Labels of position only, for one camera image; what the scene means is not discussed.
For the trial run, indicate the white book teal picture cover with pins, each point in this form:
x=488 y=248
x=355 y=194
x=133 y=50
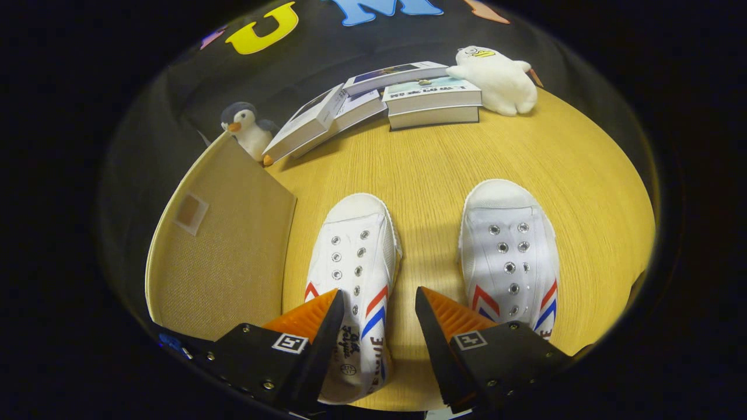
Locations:
x=432 y=99

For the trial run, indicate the white canvas shoe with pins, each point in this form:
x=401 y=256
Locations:
x=508 y=233
x=356 y=233

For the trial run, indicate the thick white book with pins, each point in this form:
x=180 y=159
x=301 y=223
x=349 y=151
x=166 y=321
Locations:
x=432 y=118

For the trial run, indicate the black backdrop cloth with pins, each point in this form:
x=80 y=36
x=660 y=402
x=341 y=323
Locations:
x=192 y=87

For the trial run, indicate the beige fabric storage box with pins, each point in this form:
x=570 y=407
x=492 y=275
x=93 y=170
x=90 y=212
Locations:
x=227 y=262

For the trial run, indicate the blue and white object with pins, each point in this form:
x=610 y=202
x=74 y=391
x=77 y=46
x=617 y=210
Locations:
x=174 y=345

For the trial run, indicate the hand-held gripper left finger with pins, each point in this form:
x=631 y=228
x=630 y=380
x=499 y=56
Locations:
x=315 y=350

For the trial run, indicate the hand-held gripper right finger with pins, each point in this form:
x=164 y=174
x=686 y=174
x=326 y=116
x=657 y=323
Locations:
x=440 y=350

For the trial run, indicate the thin white book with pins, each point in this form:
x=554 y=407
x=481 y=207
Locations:
x=362 y=111

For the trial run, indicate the white duck plush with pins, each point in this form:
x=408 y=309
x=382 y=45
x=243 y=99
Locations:
x=502 y=81

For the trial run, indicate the grey white penguin plush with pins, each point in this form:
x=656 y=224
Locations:
x=248 y=131

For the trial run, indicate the white book blue picture cover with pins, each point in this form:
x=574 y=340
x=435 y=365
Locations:
x=391 y=76

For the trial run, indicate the white book dark portrait cover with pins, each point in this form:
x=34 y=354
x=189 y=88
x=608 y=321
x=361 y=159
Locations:
x=303 y=125

